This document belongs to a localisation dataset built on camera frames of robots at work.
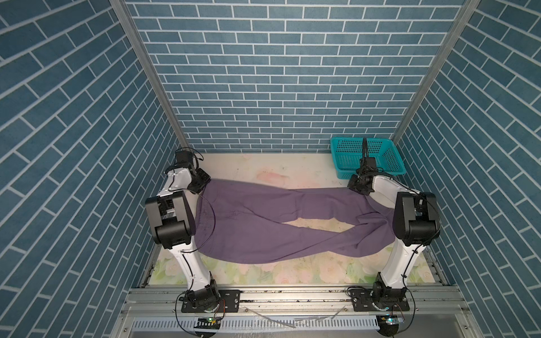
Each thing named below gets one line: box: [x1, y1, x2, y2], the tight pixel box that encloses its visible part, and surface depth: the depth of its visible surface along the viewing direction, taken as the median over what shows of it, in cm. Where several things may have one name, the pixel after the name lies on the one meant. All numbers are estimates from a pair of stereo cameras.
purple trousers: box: [195, 180, 396, 265], surface depth 93 cm
